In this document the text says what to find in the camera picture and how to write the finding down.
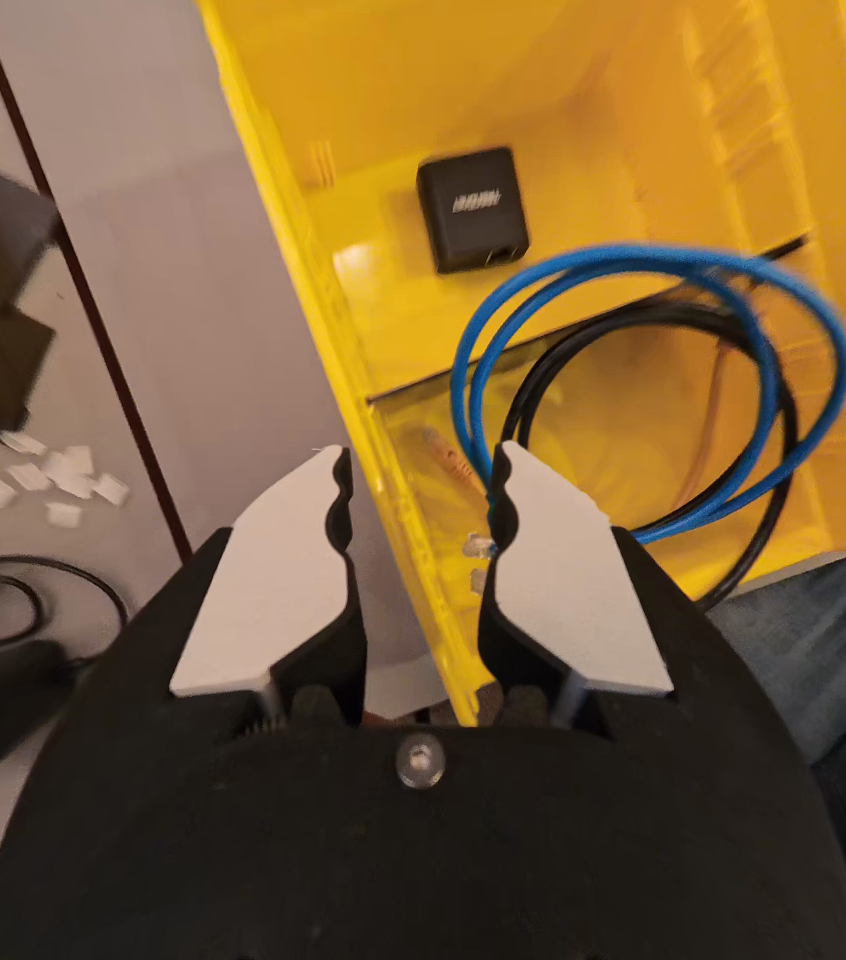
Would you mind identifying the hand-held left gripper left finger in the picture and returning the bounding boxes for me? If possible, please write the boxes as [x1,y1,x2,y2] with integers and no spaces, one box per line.
[168,444,368,723]

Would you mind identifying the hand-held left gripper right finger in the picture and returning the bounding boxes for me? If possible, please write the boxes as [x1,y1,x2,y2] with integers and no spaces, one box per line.
[477,441,677,725]

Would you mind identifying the orange ethernet cable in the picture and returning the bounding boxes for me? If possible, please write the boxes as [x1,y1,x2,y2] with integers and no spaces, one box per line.
[419,341,732,519]

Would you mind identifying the black ethernet cable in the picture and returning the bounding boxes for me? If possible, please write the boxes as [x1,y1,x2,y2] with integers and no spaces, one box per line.
[501,300,799,612]

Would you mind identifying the blue ethernet cable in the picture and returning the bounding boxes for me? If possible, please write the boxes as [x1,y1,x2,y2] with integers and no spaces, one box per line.
[450,243,846,597]

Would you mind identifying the black network switch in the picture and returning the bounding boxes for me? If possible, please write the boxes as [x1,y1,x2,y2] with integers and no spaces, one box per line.
[415,146,531,275]

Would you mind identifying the yellow plastic bin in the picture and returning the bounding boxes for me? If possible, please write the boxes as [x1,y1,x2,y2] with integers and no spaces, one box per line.
[194,0,846,725]

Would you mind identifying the dark clear bin divider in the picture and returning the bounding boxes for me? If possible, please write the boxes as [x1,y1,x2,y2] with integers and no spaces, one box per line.
[365,234,814,571]

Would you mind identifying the pile of white small pieces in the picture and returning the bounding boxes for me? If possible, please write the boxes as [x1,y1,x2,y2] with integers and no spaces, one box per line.
[0,431,132,530]

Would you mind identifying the person's leg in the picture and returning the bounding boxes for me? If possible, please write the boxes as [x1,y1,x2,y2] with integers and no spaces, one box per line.
[708,551,846,960]

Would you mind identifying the black power cord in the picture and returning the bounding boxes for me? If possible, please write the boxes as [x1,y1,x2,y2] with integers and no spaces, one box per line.
[0,555,129,670]

